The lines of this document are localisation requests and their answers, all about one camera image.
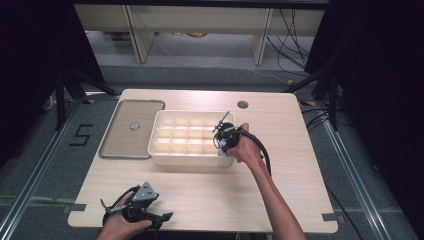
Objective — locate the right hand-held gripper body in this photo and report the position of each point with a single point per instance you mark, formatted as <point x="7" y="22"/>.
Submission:
<point x="226" y="135"/>

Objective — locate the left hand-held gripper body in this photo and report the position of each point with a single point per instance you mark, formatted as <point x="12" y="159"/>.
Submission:
<point x="144" y="195"/>

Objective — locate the clear plastic lid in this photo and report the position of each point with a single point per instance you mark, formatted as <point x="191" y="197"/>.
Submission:
<point x="126" y="143"/>

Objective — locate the purple ankle sock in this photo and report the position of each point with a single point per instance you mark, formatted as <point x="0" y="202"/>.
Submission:
<point x="222" y="148"/>

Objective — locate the black metal stand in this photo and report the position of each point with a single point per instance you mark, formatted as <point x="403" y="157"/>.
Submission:
<point x="333" y="100"/>
<point x="60" y="100"/>

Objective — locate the cream divided storage box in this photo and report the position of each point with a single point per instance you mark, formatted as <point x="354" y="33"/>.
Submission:
<point x="186" y="161"/>

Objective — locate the black curtain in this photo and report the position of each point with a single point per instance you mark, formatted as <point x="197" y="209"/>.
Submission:
<point x="30" y="66"/>
<point x="383" y="83"/>

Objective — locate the person's left hand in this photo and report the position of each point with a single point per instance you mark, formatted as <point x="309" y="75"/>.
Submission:
<point x="115" y="228"/>

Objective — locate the aluminium floor rail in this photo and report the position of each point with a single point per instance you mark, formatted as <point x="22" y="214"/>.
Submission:
<point x="36" y="176"/>
<point x="356" y="180"/>

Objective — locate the grey tape strip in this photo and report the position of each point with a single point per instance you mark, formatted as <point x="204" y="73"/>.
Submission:
<point x="75" y="208"/>
<point x="331" y="217"/>

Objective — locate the beige background desk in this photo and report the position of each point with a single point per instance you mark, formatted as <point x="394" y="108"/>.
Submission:
<point x="200" y="16"/>

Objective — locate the person's right hand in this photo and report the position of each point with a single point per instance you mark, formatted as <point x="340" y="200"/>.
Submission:
<point x="248" y="150"/>

